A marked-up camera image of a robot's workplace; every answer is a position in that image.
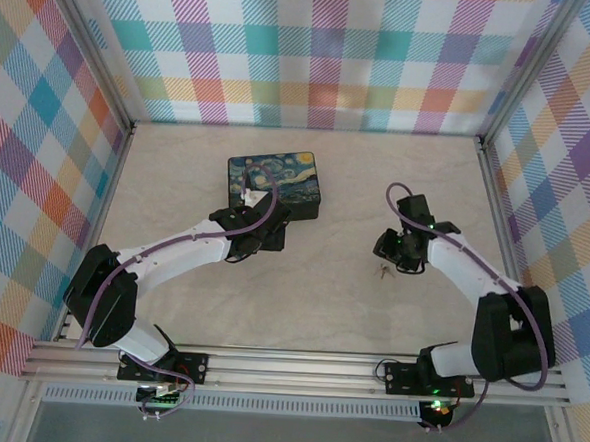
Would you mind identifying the black box with painted lid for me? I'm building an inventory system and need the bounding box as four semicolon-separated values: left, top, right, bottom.
223;145;326;223

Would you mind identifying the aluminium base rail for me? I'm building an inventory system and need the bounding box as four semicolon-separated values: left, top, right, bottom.
19;334;573;412

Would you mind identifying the aluminium frame post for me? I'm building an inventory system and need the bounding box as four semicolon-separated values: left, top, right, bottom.
33;0;144;130
477;0;590;154

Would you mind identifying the circuit board with green light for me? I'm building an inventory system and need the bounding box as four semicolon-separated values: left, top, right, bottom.
421;398;454;426

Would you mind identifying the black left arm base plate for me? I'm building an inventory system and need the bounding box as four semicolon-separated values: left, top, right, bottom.
117;348;211;387

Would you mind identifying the grey slotted cable duct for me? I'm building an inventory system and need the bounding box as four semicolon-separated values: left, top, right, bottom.
43;384;423;424

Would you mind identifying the aluminium side rail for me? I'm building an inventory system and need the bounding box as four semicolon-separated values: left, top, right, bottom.
51;116;138;347
462;135;586;394

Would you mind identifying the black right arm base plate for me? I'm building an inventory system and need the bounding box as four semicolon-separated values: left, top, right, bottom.
383;359;477;401

